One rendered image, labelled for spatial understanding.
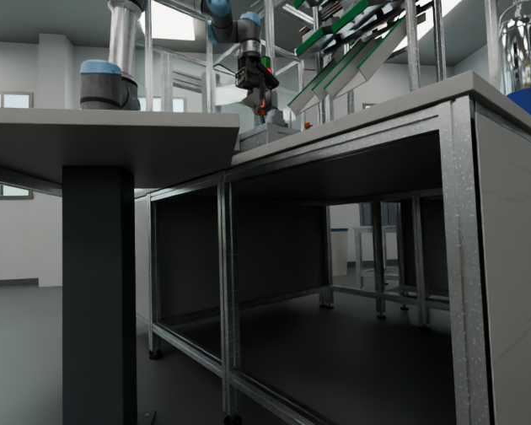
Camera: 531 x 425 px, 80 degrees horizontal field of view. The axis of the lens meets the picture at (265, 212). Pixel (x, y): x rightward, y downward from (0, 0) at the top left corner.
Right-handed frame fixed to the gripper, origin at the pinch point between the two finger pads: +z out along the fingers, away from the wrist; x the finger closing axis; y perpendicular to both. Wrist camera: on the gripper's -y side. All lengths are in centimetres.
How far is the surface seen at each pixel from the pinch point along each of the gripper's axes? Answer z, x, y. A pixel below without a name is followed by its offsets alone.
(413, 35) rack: -6, 53, -11
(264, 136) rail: 14.5, 15.4, 9.5
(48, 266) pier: 82, -383, 35
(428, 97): 23, 69, 18
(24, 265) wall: 82, -425, 58
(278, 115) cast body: 0.2, 2.3, -8.4
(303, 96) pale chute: 0.9, 21.1, -2.9
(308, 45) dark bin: -12.7, 26.6, -0.2
